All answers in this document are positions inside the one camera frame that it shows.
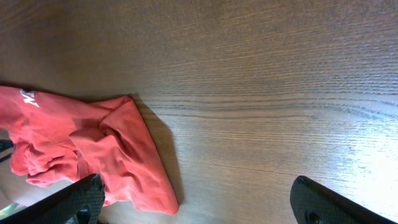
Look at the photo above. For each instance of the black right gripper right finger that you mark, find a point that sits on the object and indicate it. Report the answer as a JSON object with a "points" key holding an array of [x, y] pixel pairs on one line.
{"points": [[313, 203]]}

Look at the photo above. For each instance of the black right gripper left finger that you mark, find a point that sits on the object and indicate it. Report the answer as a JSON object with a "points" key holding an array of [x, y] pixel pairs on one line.
{"points": [[79, 203]]}

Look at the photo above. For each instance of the orange polo shirt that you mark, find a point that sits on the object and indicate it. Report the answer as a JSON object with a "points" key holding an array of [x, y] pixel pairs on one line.
{"points": [[57, 138]]}

